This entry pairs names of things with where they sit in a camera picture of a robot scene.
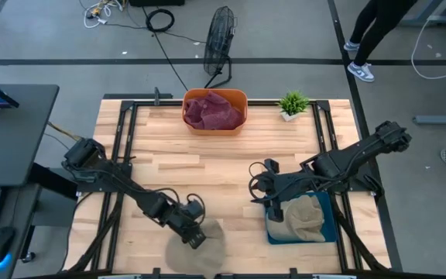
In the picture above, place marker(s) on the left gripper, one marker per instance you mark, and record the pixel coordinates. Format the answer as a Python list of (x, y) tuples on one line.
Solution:
[(186, 226)]

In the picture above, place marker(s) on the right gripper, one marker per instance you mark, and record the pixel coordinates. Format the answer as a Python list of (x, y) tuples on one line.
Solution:
[(273, 186)]

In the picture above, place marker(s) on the grey tan knit hat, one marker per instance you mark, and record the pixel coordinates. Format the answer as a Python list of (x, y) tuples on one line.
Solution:
[(203, 259)]

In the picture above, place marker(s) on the beige knit hat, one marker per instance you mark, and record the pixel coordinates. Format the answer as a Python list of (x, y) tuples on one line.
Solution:
[(304, 221)]

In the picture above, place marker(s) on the purple knit hat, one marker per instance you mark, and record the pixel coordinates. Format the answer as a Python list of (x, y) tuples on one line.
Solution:
[(211, 114)]

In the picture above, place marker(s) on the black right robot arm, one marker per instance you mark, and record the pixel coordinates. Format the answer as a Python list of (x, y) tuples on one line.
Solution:
[(343, 159)]

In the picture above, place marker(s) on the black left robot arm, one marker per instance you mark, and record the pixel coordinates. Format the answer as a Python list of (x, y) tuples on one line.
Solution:
[(130, 186)]

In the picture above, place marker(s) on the black table clamp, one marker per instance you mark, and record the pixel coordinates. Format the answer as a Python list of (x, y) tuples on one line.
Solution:
[(155, 273), (294, 273)]

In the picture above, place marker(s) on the blue tray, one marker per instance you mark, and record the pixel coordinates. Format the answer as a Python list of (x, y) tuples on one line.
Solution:
[(329, 228)]

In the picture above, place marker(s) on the small green potted plant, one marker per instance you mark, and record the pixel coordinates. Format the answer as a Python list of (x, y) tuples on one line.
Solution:
[(293, 102)]

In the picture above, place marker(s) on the orange plastic bin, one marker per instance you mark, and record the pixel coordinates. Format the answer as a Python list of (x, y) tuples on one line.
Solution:
[(238, 100)]

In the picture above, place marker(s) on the desk caster wheel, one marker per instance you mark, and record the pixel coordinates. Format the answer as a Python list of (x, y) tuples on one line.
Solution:
[(27, 256)]

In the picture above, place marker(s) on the black floor fan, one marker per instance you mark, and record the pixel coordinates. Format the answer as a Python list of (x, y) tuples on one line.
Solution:
[(219, 38)]

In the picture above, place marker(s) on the grey desk leg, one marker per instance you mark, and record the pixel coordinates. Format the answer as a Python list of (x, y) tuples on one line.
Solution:
[(424, 15), (440, 119)]

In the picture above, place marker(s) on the black desk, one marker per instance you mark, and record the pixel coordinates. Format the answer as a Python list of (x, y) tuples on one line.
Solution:
[(14, 135)]

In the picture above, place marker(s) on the person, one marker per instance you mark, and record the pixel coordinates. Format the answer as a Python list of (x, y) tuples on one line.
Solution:
[(378, 27)]

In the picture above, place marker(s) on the black box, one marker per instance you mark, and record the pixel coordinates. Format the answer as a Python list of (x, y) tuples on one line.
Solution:
[(157, 2)]

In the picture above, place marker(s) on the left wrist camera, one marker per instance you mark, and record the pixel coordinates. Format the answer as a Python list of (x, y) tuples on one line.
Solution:
[(192, 209)]

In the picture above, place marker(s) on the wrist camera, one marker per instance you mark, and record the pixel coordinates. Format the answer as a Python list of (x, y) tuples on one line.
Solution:
[(192, 209), (271, 164)]

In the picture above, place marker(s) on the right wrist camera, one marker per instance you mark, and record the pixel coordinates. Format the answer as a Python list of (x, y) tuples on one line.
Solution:
[(271, 164)]

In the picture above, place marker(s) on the black aluminium table frame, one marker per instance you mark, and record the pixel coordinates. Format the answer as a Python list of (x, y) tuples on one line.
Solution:
[(130, 124)]

